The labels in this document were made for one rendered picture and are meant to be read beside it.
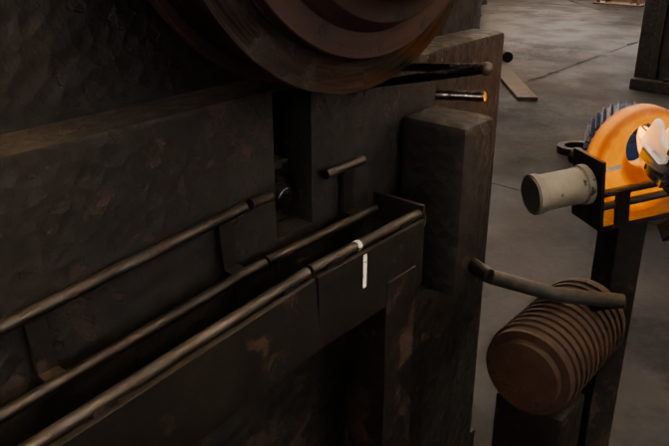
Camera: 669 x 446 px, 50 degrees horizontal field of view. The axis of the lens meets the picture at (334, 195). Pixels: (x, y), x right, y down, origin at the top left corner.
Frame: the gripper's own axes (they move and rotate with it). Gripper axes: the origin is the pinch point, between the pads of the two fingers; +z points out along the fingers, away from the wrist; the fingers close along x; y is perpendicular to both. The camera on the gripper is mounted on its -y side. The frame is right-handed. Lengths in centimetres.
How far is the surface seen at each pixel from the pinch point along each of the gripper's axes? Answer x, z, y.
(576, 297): 15.7, -16.4, -13.5
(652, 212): -1.7, -5.7, -9.8
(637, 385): -36, 9, -81
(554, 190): 15.0, -3.8, -5.2
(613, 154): 5.6, -1.7, -1.4
